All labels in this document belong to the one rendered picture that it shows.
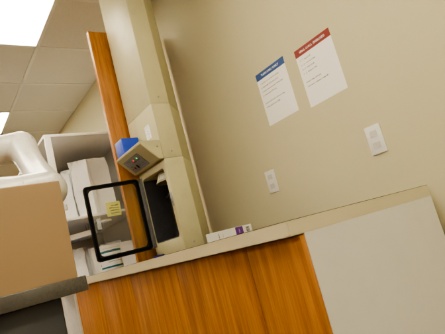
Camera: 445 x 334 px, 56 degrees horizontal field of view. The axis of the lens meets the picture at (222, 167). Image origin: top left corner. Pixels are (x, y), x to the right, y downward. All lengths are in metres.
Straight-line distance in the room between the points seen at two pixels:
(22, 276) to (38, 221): 0.15
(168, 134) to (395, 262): 1.31
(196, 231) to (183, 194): 0.20
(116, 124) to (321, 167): 1.23
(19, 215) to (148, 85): 1.21
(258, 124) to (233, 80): 0.31
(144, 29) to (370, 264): 1.73
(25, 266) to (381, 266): 0.99
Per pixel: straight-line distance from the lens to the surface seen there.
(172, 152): 2.18
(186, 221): 2.12
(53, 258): 1.28
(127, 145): 2.33
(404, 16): 1.73
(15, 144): 1.82
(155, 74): 2.33
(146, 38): 2.42
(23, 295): 1.20
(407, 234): 1.46
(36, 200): 1.29
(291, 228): 1.08
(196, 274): 1.53
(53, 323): 1.27
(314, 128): 1.94
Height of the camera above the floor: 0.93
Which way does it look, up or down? 10 degrees up
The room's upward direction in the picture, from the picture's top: 15 degrees counter-clockwise
